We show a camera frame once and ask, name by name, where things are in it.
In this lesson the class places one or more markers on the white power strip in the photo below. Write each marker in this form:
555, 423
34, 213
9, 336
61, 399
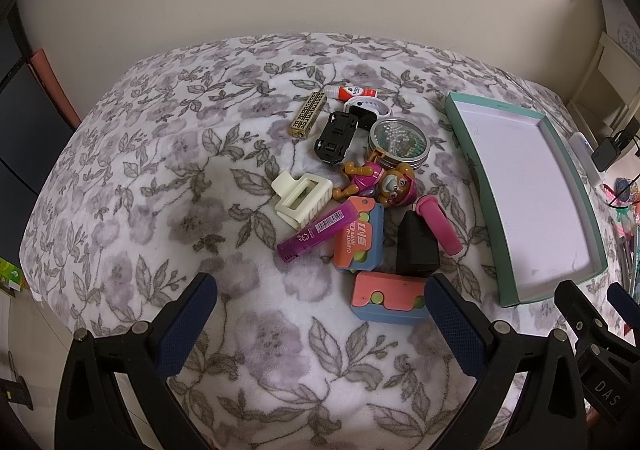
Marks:
583, 151

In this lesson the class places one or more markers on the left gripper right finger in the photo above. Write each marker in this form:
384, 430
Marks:
550, 412

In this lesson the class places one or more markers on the round tin of beads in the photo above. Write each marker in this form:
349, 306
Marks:
398, 141

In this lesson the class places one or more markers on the floral fleece blanket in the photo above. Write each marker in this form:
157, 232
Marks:
170, 174

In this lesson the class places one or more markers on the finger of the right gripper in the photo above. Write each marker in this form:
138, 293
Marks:
624, 304
607, 364

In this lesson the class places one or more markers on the orange blue carrot knife toy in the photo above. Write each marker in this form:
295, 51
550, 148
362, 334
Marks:
359, 247

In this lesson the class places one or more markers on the pink brown puppy figure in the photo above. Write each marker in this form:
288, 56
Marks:
391, 187

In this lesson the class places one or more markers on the cream hair claw clip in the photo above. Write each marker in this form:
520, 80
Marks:
301, 199

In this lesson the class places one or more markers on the teal white box tray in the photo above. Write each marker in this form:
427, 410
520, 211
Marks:
541, 223

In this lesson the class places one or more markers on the red white glue tube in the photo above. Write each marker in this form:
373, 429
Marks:
344, 93

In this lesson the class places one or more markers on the cream wooden shelf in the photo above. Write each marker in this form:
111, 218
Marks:
607, 97

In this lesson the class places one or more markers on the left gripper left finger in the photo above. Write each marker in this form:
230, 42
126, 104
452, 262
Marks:
91, 413

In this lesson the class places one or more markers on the black toy car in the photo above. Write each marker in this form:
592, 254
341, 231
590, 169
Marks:
336, 137

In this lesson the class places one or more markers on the white smart watch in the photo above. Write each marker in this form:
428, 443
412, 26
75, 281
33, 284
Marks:
367, 110

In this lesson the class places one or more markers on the black plugged charger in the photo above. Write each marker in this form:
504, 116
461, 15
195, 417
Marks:
605, 155

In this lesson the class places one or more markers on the black usb wall charger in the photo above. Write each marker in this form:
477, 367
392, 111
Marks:
417, 253

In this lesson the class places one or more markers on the orange blue toy gun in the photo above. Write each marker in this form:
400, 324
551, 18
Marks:
387, 298

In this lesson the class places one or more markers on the purple translucent lighter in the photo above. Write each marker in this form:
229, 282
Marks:
320, 231

